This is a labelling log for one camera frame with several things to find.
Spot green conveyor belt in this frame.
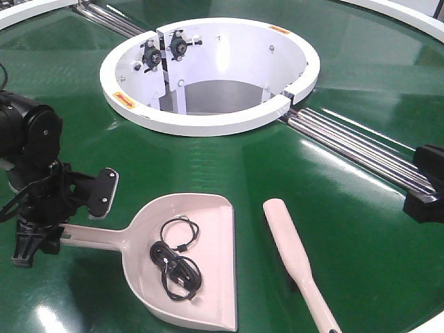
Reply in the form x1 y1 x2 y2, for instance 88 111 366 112
1 1 443 332

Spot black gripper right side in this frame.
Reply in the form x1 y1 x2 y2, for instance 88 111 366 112
402 144 444 225

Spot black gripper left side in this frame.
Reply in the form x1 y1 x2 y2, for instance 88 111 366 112
12 161 96 268

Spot black usb cable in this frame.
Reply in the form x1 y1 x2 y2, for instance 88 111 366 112
149 218 203 302

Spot beige hand brush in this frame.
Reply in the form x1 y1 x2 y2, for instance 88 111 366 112
263 198 341 332

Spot beige plastic dustpan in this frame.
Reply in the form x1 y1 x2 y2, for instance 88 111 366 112
61 193 237 332

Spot black wrist camera left side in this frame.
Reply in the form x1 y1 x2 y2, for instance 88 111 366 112
87 168 119 220

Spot steel rollers upper left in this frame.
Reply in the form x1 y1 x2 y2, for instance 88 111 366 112
71 1 146 38

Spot orange arrow warning sticker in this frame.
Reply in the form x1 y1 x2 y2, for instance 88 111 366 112
113 92 137 110

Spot white outer rim right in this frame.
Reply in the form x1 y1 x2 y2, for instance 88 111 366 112
342 0 443 43

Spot orange sticker far rim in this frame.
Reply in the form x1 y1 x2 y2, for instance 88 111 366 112
269 25 291 35

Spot white outer rim left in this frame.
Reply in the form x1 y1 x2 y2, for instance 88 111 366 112
1 0 79 29

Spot steel rollers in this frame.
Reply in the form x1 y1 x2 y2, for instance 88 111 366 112
282 108 435 194
71 1 146 38

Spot steel rollers right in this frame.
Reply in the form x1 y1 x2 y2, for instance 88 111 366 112
282 108 435 194

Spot white inner ring guard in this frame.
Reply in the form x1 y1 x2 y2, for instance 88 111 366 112
99 17 321 137

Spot left green bearing block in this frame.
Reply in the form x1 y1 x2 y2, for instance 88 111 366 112
140 40 162 73

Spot white rim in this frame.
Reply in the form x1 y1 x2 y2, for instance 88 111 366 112
342 0 443 43
1 0 79 29

